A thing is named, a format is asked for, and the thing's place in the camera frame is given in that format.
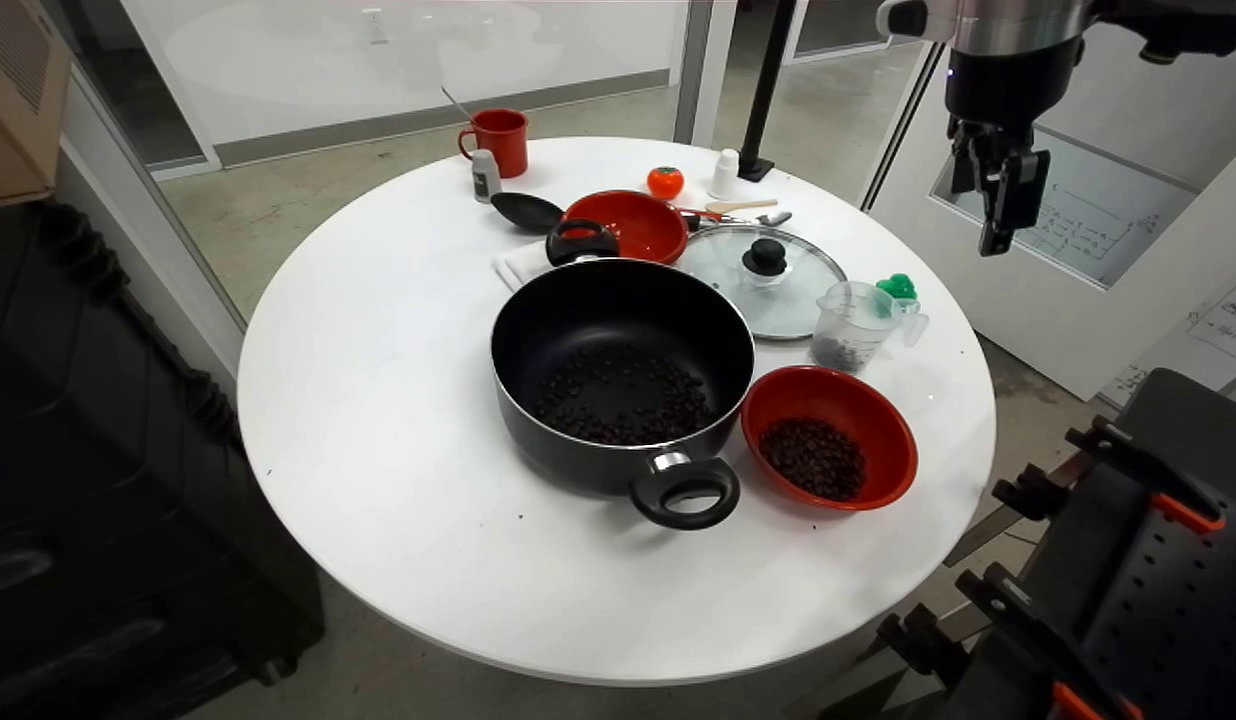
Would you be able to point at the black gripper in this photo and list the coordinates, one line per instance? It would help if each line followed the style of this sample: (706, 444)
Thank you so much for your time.
(1008, 92)

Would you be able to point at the clear plastic cup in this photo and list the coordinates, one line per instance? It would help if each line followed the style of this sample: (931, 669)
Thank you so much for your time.
(851, 327)

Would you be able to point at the green toy vegetable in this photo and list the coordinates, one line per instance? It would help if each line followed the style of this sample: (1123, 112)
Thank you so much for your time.
(896, 284)

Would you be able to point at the glass lid black knob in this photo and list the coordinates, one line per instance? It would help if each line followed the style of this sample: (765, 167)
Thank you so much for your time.
(791, 303)

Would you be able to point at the black tripod stand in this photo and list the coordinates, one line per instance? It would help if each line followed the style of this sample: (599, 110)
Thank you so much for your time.
(774, 80)

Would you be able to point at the wooden spoon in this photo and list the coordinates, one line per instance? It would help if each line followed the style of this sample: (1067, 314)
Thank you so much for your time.
(742, 206)

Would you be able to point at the red bowl with beans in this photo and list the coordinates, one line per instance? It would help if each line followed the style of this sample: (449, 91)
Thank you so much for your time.
(842, 393)

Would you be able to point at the orange toy tomato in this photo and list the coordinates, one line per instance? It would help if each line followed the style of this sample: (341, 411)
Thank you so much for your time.
(664, 181)

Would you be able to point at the black clamp orange tip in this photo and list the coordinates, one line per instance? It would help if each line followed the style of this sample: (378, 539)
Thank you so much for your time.
(1030, 625)
(1139, 467)

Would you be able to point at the red plate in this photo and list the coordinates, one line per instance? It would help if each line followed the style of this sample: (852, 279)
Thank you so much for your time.
(639, 220)

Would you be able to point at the black cooking pot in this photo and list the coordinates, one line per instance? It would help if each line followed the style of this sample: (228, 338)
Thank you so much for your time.
(618, 386)

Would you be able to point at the red mug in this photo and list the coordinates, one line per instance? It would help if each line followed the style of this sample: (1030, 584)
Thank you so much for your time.
(501, 143)

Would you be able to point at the small grey shaker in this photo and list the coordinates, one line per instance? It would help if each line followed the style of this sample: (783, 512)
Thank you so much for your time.
(485, 173)

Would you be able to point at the cardboard box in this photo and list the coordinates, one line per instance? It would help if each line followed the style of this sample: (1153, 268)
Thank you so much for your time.
(11, 133)

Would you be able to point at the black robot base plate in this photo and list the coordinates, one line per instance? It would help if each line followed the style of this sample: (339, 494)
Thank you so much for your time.
(1178, 602)

